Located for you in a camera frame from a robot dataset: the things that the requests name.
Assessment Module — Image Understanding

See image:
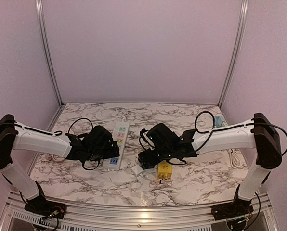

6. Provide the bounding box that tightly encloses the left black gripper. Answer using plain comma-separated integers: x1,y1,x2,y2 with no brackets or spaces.
87,141,120,162

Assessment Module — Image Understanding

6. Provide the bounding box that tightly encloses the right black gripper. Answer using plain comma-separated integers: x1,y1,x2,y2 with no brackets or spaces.
138,146,175,169

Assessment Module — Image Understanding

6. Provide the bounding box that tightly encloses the blue cube socket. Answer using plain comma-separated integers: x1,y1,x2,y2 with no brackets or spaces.
140,163,155,170

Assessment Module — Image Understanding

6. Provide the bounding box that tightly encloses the white usb charger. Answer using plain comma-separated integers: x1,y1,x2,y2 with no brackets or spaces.
131,165,144,177

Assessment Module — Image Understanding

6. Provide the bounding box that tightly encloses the yellow cube socket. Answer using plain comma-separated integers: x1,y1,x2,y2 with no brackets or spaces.
157,161,172,180

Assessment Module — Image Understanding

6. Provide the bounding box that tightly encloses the white multicolour power strip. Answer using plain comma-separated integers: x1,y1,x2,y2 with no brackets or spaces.
107,119,130,171

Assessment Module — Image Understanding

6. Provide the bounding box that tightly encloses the teal power strip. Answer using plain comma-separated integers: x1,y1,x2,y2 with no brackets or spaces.
213,115,243,169

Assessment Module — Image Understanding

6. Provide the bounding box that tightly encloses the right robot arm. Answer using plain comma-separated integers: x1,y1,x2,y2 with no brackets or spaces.
138,113,287,216

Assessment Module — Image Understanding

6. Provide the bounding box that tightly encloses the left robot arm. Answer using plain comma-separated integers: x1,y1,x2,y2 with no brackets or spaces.
0,114,119,214

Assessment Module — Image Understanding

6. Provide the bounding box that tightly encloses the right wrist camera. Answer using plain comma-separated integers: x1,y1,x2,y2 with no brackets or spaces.
139,128,150,145

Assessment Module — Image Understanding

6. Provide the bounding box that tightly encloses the pink usb cable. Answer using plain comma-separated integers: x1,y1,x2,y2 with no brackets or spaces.
148,177,174,188

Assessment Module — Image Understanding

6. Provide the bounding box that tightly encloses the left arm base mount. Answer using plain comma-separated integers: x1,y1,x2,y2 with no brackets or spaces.
25,201,67,219

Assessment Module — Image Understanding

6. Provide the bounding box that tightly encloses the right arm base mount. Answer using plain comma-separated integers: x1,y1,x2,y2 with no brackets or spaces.
211,202,254,220

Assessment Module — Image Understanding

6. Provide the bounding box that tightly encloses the front aluminium rail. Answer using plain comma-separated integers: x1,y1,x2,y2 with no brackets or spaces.
0,190,279,231

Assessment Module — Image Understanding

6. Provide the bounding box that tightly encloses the left aluminium frame post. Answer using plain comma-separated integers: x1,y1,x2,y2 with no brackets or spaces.
35,0,64,107

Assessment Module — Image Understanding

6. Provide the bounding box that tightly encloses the aluminium frame post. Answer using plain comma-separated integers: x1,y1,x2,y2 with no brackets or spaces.
35,0,64,107
218,0,249,108

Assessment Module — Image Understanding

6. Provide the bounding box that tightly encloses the right aluminium frame post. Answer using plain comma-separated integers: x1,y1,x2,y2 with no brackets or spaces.
218,0,249,108

